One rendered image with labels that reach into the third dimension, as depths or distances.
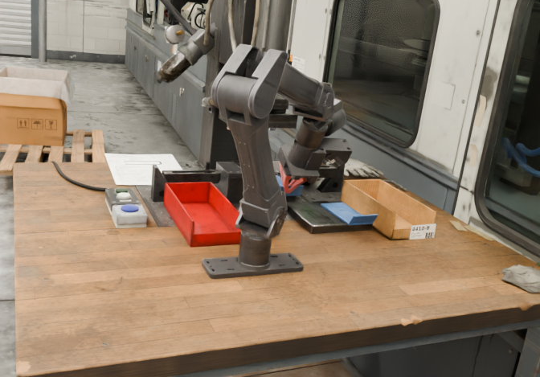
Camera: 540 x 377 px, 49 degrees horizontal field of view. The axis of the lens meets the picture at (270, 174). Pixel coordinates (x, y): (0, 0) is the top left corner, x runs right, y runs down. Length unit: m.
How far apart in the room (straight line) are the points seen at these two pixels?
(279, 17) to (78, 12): 9.25
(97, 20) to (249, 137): 9.68
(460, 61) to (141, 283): 1.18
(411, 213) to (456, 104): 0.44
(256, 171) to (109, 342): 0.38
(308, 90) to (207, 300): 0.44
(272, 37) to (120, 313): 0.77
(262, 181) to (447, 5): 1.06
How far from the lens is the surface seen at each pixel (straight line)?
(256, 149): 1.04
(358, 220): 1.44
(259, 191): 1.10
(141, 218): 1.34
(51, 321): 1.01
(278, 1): 1.47
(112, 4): 10.65
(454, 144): 1.86
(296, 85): 1.11
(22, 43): 10.62
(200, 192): 1.49
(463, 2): 1.90
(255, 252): 1.15
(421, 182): 1.95
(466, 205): 1.74
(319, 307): 1.09
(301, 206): 1.51
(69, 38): 10.66
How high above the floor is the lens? 1.43
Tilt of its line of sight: 17 degrees down
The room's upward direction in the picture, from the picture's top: 7 degrees clockwise
